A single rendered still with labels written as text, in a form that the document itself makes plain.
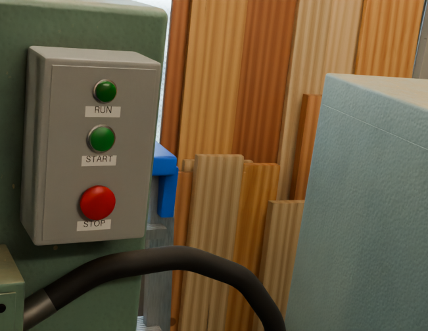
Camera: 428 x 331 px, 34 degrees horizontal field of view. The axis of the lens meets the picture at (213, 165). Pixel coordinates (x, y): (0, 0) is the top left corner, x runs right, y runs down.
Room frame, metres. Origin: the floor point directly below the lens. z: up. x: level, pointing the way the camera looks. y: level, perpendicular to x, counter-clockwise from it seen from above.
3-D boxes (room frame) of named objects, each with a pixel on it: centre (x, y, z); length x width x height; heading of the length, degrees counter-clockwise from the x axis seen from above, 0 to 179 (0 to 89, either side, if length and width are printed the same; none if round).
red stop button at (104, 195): (0.55, 0.09, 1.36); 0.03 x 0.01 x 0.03; 119
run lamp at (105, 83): (0.55, 0.09, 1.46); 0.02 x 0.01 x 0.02; 119
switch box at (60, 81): (0.58, 0.11, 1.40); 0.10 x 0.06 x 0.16; 119
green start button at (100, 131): (0.55, 0.09, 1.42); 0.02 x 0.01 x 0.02; 119
